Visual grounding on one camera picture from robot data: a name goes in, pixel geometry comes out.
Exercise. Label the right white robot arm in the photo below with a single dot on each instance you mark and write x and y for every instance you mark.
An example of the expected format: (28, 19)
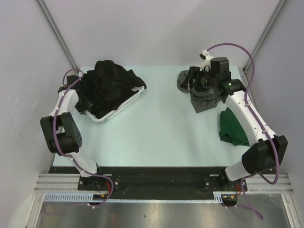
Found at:
(267, 149)

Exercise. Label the aluminium frame rail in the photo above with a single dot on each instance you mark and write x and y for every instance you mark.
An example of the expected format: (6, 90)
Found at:
(70, 182)

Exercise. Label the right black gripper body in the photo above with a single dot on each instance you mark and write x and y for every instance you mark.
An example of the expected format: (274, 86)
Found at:
(204, 80)

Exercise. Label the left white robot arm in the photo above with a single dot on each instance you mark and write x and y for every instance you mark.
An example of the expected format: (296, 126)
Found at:
(62, 134)

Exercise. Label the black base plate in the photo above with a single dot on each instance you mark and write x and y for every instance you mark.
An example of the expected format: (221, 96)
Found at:
(161, 183)

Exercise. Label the light blue cable duct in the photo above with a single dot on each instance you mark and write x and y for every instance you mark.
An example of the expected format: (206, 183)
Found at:
(89, 198)

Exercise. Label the grey t shirt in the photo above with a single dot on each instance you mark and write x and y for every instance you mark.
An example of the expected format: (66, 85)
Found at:
(201, 101)

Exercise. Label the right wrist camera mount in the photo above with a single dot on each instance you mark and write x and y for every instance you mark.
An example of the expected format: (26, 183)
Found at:
(206, 61)

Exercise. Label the black t shirts pile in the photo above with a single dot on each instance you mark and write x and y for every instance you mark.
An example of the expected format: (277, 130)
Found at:
(105, 88)

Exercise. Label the green folded t shirt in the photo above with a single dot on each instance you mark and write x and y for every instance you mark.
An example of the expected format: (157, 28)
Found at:
(231, 130)

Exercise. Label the white plastic basket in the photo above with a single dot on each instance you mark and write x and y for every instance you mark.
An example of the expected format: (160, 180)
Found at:
(125, 104)

